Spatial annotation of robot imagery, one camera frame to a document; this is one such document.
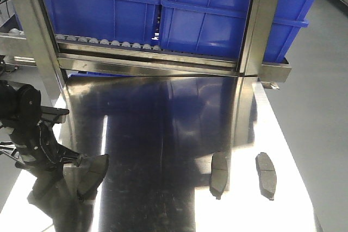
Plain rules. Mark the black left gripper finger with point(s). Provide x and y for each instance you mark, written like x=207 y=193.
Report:
x=68 y=156

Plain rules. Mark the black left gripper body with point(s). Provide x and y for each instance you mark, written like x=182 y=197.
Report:
x=34 y=145

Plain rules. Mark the dark grey brake pad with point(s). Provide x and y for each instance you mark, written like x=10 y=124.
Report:
x=96 y=168

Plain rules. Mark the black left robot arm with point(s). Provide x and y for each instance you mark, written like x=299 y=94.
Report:
x=23 y=102

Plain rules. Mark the roller conveyor track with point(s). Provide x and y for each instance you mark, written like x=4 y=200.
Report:
x=82 y=40

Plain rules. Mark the large blue plastic bin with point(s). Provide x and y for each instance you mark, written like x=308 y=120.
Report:
x=122 y=20

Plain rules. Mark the stainless steel rack frame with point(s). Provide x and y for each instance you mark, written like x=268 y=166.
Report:
x=54 y=58

